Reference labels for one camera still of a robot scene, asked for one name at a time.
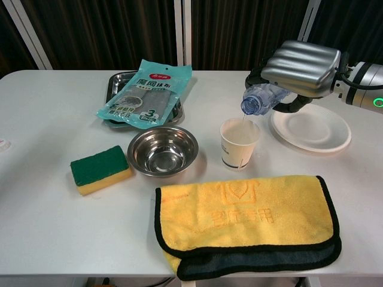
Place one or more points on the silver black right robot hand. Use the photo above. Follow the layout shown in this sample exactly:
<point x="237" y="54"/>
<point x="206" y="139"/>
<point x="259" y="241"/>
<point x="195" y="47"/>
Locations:
<point x="302" y="68"/>

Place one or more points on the clear plastic water bottle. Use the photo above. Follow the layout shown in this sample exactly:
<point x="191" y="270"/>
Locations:
<point x="266" y="98"/>

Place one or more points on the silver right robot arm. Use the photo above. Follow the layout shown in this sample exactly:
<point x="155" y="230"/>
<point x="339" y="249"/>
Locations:
<point x="365" y="83"/>

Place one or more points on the white paper cup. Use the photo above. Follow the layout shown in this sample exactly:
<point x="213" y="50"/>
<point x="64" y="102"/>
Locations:
<point x="236" y="152"/>

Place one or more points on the white round plate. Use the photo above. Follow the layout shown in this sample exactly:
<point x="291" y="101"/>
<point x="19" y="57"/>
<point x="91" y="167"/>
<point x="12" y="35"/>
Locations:
<point x="317" y="131"/>

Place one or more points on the yellow towel with black trim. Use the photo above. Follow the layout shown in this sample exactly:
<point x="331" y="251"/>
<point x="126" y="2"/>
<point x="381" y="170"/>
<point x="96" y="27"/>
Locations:
<point x="239" y="215"/>

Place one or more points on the teal cleaning cloth package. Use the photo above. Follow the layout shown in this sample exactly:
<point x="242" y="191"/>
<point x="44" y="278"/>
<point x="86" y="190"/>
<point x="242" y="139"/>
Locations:
<point x="143" y="95"/>

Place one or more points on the stainless steel bowl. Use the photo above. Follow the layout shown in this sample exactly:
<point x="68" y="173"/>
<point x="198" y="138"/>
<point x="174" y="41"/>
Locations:
<point x="163" y="152"/>

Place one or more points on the stainless steel tray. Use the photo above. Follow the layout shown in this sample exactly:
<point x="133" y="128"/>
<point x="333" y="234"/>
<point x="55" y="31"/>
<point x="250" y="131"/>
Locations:
<point x="115" y="82"/>

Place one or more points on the dark pleated curtain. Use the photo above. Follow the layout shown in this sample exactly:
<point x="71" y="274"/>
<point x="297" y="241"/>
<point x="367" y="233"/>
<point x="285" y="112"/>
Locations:
<point x="104" y="30"/>

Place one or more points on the green and yellow sponge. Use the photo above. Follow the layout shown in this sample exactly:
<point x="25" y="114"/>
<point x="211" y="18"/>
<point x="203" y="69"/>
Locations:
<point x="98" y="167"/>

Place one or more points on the small white round cap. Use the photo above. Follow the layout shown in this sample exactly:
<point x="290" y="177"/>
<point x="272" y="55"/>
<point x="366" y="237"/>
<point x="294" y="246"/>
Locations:
<point x="3" y="145"/>

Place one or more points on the white slanted frame post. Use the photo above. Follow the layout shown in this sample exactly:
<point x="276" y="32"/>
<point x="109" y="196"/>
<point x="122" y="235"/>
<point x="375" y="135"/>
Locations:
<point x="43" y="62"/>
<point x="309" y="18"/>

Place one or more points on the white upright frame post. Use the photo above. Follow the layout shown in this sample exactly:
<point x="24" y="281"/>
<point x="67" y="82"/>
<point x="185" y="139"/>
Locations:
<point x="178" y="36"/>
<point x="187" y="36"/>

